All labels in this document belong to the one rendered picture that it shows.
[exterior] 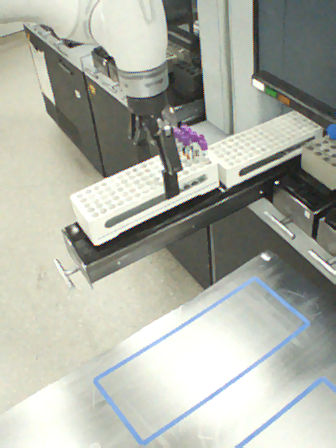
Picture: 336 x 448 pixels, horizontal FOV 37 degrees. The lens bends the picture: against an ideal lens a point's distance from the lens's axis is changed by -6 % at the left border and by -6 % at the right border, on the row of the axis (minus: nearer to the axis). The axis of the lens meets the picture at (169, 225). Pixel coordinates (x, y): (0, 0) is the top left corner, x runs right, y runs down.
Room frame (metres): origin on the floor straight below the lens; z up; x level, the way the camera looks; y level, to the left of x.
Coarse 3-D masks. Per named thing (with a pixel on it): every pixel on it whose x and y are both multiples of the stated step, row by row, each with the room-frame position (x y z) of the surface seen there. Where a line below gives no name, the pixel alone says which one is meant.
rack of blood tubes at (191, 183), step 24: (144, 168) 0.87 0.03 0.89; (192, 168) 0.85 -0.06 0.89; (216, 168) 0.86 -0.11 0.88; (96, 192) 0.82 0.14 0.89; (120, 192) 0.80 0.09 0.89; (144, 192) 0.80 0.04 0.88; (192, 192) 0.83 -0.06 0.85; (96, 216) 0.75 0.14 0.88; (120, 216) 0.80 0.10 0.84; (96, 240) 0.73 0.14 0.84
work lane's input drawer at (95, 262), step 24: (288, 168) 0.92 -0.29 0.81; (216, 192) 0.87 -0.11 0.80; (240, 192) 0.86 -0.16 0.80; (264, 192) 0.89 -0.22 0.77; (168, 216) 0.81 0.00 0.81; (192, 216) 0.81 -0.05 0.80; (216, 216) 0.83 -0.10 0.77; (72, 240) 0.77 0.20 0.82; (120, 240) 0.75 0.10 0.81; (144, 240) 0.76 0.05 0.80; (168, 240) 0.78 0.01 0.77; (96, 264) 0.71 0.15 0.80; (120, 264) 0.73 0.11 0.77; (72, 288) 0.70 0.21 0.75
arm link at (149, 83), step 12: (120, 72) 0.83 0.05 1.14; (132, 72) 0.81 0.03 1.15; (144, 72) 0.81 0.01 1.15; (156, 72) 0.81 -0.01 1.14; (120, 84) 0.85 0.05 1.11; (132, 84) 0.81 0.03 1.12; (144, 84) 0.81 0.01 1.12; (156, 84) 0.82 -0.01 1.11; (168, 84) 0.84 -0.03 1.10; (132, 96) 0.82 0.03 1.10; (144, 96) 0.81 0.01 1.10
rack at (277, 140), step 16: (256, 128) 1.02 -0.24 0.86; (272, 128) 1.02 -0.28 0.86; (288, 128) 1.01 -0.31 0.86; (304, 128) 1.00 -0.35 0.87; (320, 128) 0.99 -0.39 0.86; (224, 144) 0.97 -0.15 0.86; (240, 144) 0.96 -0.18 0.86; (256, 144) 0.95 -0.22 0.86; (272, 144) 0.94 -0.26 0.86; (288, 144) 0.94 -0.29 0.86; (304, 144) 0.99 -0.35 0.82; (224, 160) 0.91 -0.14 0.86; (240, 160) 0.90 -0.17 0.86; (256, 160) 0.90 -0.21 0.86; (272, 160) 0.96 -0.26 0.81; (224, 176) 0.88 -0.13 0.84; (240, 176) 0.91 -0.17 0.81
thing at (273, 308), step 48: (240, 288) 0.58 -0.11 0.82; (288, 288) 0.56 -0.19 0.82; (144, 336) 0.51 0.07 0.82; (192, 336) 0.49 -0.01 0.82; (240, 336) 0.48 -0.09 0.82; (288, 336) 0.46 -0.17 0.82; (96, 384) 0.42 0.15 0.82; (144, 384) 0.41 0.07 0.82; (192, 384) 0.40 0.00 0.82; (240, 384) 0.39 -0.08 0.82; (288, 384) 0.37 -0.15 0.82; (0, 432) 0.35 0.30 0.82; (48, 432) 0.34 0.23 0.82; (96, 432) 0.34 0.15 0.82; (144, 432) 0.33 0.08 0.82; (192, 432) 0.32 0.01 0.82; (240, 432) 0.31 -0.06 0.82; (288, 432) 0.30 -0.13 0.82
